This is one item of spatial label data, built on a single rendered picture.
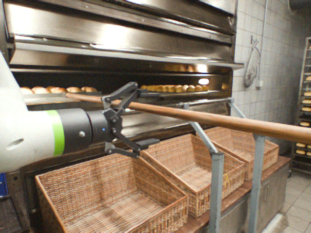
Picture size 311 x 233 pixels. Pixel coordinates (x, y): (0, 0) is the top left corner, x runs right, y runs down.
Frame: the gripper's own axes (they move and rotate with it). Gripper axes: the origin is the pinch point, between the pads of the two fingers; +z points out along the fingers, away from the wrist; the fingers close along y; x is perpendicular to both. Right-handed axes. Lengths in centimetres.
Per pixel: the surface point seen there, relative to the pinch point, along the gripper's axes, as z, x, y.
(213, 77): 156, -83, -15
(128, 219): 15, -37, 59
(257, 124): 7.0, 25.8, -1.1
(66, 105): -2, -64, 1
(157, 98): 60, -65, 1
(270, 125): 7.1, 28.2, -1.3
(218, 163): 45, -5, 27
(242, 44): 177, -64, -48
